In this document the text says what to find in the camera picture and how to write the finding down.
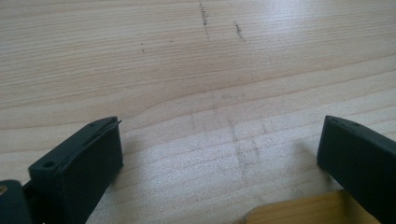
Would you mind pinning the slotted wooden trivet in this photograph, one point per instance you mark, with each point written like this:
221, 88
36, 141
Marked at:
305, 210

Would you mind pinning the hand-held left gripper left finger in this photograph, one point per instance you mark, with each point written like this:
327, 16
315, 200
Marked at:
77, 180

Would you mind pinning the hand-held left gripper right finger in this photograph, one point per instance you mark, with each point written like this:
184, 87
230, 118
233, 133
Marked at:
358, 165

